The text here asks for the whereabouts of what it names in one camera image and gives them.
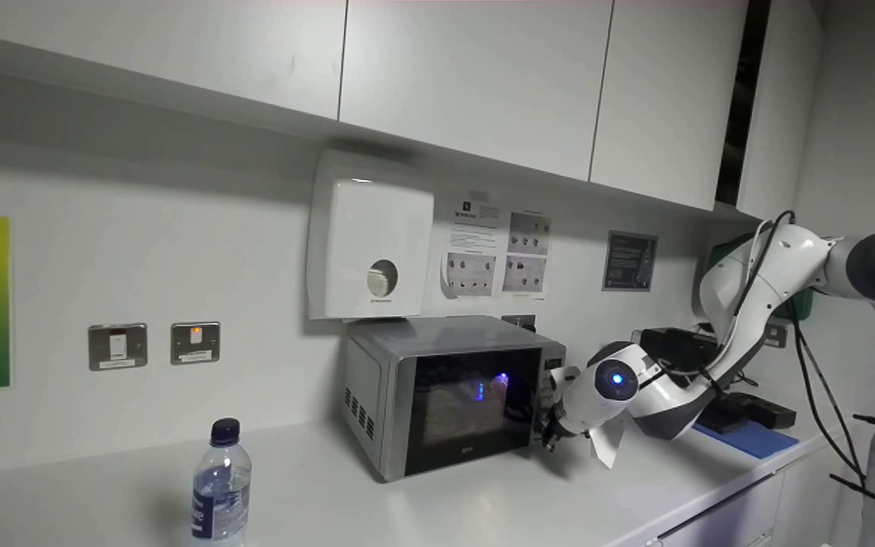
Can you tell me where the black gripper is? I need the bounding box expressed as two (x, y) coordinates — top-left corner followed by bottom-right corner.
(536, 360), (590, 448)

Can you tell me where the silver microwave oven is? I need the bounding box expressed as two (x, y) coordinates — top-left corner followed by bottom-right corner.
(337, 314), (572, 485)

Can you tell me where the grey socket picture notice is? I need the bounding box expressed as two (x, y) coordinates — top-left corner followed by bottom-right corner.
(501, 251), (550, 297)
(505, 208), (554, 259)
(442, 245), (501, 300)

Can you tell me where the black coffee machine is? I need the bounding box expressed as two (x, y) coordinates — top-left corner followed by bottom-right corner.
(637, 323), (800, 435)

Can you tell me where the blue mat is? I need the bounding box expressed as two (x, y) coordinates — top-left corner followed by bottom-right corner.
(697, 417), (801, 462)

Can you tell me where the white base cabinet drawer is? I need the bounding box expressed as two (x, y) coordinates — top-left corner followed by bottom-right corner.
(615, 452), (838, 547)

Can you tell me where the white notice with round logo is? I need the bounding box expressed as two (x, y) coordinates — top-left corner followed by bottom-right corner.
(452, 186), (501, 227)

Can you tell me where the white paper towel dispenser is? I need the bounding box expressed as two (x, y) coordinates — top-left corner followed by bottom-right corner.
(304, 172), (437, 324)

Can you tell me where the large dark green object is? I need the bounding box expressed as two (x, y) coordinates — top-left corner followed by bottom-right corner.
(693, 231), (821, 328)

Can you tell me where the clear water bottle blue cap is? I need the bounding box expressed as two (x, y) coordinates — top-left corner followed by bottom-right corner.
(189, 417), (255, 547)

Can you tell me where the wall socket with black plugs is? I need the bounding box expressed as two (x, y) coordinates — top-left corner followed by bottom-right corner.
(501, 314), (541, 336)

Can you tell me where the dark framed wall poster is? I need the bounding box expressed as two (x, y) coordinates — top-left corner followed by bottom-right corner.
(599, 227), (662, 294)

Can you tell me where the small silver wall socket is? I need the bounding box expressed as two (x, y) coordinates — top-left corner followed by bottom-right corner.
(760, 316), (794, 349)

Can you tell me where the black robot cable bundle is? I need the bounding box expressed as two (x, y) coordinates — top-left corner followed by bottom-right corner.
(749, 206), (875, 496)

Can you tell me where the white wall cabinet door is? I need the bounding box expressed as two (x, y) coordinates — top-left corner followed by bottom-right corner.
(736, 0), (827, 220)
(0, 0), (349, 120)
(587, 0), (755, 211)
(337, 0), (621, 186)

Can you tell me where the silver wall switch plate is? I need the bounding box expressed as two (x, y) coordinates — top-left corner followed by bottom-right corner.
(166, 320), (224, 366)
(84, 320), (151, 373)

